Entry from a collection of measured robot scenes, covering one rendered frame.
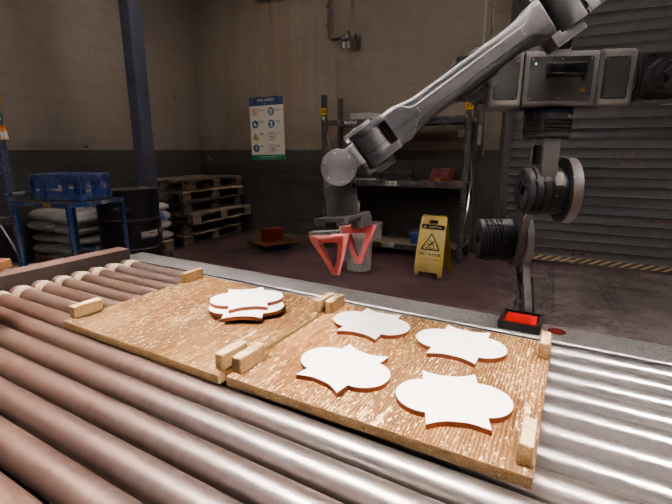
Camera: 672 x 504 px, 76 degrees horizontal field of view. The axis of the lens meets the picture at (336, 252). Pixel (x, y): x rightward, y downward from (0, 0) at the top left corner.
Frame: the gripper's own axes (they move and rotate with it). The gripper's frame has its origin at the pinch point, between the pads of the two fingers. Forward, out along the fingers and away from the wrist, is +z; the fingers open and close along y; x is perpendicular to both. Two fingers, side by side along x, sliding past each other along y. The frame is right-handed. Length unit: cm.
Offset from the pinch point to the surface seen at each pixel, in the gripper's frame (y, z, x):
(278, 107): 461, -129, 328
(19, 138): 192, -94, 482
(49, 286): -10, 4, 81
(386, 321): 2.7, 11.4, -5.6
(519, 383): -7.5, 15.3, -29.4
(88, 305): -20, 4, 48
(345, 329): -4.1, 11.0, -0.5
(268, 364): -19.6, 11.5, 5.0
